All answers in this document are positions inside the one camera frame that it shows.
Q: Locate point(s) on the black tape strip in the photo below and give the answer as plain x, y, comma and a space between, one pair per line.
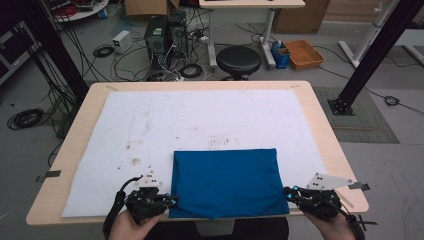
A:
50, 175

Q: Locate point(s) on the person's left hand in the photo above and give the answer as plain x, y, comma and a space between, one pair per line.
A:
130, 230

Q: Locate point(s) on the large cardboard box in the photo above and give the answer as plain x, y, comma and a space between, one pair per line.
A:
300, 16

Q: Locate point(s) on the black tape cross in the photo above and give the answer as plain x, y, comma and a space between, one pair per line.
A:
365, 222

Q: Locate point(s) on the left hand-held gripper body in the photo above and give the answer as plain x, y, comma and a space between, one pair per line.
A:
145, 205

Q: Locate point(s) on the round white table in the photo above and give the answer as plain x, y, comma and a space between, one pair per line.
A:
83, 11

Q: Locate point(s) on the blue box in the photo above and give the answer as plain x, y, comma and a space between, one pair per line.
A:
280, 56

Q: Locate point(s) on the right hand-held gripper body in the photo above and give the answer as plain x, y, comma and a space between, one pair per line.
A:
321, 203

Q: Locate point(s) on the person's dark pants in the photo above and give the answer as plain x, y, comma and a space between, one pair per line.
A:
263, 230

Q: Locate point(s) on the black round stool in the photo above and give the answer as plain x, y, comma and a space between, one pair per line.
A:
238, 60

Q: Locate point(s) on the beige tape strip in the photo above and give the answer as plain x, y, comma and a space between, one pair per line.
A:
345, 199

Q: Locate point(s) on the white-legged wooden desk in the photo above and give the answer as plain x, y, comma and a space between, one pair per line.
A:
253, 3

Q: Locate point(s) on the white power supply box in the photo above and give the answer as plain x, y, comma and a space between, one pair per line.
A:
122, 41

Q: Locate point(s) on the white felt mat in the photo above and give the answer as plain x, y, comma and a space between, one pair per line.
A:
200, 110

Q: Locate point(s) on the orange shallow tray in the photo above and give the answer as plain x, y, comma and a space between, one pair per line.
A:
303, 54

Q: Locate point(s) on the grey floor mat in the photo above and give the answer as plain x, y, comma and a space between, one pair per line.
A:
373, 130

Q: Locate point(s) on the black shelf rack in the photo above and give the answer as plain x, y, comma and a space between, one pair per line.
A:
13, 50

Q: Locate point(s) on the black frame post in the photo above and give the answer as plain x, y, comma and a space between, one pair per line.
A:
376, 53
56, 50

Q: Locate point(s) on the person's right hand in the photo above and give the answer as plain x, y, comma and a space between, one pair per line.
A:
333, 230

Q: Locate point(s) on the black computer tower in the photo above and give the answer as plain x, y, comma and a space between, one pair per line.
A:
178, 36
156, 40

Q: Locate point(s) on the short black tape piece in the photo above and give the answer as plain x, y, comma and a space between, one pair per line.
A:
361, 186

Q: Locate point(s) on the white metal stand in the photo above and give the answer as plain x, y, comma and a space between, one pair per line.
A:
366, 36

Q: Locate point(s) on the blue t-shirt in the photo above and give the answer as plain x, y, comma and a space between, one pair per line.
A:
230, 183

